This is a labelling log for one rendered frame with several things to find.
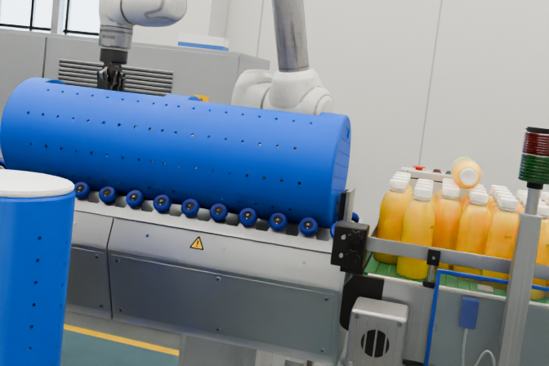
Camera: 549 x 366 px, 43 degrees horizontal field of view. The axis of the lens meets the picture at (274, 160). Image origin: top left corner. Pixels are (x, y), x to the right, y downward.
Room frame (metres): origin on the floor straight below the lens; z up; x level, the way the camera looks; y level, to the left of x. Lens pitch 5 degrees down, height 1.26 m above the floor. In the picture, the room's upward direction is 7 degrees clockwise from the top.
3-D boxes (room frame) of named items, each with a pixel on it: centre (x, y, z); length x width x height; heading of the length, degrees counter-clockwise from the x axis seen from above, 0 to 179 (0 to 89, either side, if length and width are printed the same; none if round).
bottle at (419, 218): (1.52, -0.33, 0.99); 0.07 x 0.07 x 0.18
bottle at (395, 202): (1.64, -0.30, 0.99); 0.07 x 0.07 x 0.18
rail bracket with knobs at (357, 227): (1.51, -0.19, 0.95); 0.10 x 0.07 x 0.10; 167
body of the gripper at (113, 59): (1.93, 0.47, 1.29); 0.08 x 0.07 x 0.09; 167
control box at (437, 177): (1.95, -0.46, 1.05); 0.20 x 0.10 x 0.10; 77
